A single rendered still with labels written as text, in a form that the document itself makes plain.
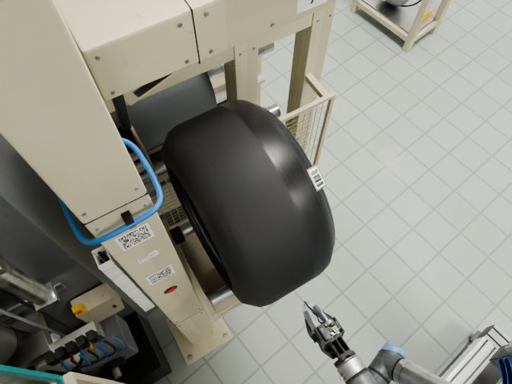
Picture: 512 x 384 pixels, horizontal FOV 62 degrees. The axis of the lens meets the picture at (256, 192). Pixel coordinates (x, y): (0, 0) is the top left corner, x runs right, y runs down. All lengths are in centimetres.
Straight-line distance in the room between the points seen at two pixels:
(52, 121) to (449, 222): 251
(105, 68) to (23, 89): 39
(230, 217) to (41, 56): 60
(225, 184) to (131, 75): 32
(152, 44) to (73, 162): 36
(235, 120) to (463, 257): 195
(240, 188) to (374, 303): 164
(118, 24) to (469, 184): 250
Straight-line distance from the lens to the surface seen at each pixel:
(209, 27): 99
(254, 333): 241
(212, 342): 240
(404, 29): 354
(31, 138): 63
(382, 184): 282
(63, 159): 68
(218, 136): 109
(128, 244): 98
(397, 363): 141
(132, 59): 95
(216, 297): 150
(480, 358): 242
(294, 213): 105
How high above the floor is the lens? 238
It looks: 63 degrees down
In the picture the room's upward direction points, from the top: 1 degrees clockwise
